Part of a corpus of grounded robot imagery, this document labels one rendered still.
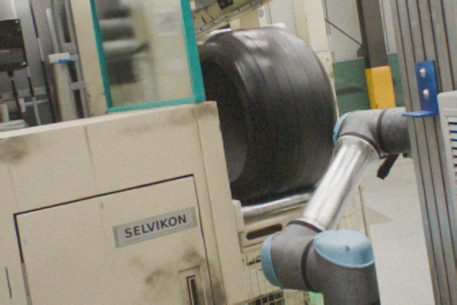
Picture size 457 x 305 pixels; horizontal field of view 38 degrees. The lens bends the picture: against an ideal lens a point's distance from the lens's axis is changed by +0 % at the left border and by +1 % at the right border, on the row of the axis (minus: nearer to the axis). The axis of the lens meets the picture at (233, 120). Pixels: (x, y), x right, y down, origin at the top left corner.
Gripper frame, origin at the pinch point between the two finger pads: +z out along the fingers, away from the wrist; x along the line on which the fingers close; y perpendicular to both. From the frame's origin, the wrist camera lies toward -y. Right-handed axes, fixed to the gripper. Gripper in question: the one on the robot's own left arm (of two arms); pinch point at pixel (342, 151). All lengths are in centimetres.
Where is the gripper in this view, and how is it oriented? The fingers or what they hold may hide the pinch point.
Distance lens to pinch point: 211.3
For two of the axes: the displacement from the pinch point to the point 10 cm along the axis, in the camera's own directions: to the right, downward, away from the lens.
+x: -3.3, 4.4, -8.4
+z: -9.3, 0.0, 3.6
